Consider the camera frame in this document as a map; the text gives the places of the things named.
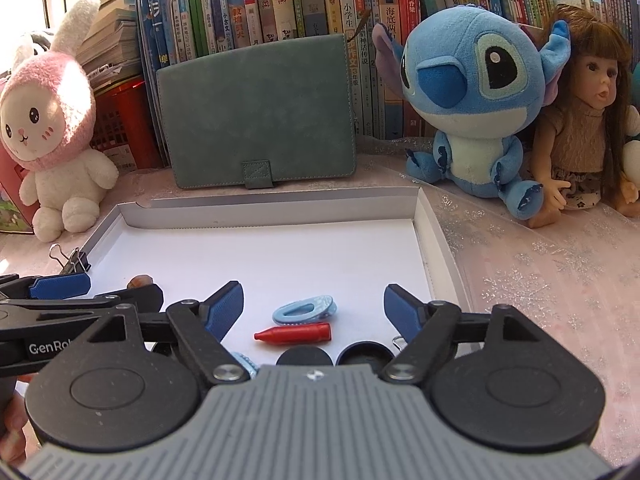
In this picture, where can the green felt notebook case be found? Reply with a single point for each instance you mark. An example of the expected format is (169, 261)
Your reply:
(250, 110)

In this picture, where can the small light blue clip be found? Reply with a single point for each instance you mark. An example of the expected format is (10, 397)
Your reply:
(245, 362)

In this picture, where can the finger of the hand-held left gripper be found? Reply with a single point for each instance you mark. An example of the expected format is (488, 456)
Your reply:
(147, 297)
(60, 286)

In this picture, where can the pink house-shaped toy box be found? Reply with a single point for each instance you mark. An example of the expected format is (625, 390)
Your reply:
(12, 210)

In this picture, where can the brown-haired baby doll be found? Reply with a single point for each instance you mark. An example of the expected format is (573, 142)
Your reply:
(575, 130)

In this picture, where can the blue alien plush toy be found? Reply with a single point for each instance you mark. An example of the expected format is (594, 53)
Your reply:
(465, 85)

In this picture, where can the pink snowflake tablecloth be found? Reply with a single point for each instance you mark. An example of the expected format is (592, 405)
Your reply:
(525, 285)

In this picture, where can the person's left hand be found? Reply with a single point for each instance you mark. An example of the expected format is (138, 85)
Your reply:
(17, 415)

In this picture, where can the black round lid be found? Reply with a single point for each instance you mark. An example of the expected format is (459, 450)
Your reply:
(304, 357)

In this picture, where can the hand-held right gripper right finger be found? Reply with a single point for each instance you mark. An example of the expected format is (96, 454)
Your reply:
(402, 312)

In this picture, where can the pink white bunny plush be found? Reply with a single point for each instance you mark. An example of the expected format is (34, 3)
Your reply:
(65, 180)

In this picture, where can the red crayon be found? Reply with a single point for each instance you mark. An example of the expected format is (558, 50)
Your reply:
(295, 335)

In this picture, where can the red plastic basket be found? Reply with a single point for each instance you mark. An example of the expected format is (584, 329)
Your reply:
(125, 125)

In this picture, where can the brown nut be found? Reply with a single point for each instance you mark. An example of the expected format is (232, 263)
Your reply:
(140, 280)

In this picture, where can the stack of magazines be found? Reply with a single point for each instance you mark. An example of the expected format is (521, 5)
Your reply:
(110, 35)

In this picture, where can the white cardboard box lid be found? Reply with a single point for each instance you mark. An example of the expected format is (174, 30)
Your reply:
(275, 255)

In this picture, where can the black cap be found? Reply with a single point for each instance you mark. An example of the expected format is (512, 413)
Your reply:
(365, 356)

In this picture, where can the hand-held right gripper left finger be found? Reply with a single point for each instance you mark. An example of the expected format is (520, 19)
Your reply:
(225, 310)

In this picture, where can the row of books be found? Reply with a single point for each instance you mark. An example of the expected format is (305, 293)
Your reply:
(300, 5)

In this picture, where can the black binder clip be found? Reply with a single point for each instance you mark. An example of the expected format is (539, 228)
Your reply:
(396, 339)
(77, 262)

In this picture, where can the large light blue clip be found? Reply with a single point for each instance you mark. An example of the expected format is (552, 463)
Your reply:
(325, 305)

